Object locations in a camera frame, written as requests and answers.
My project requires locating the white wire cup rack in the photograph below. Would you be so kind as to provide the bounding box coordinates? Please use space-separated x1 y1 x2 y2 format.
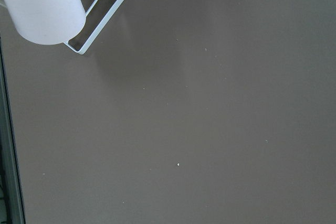
64 0 124 55

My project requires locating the pink plastic cup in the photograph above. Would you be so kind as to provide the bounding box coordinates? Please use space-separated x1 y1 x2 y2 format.
4 0 86 45

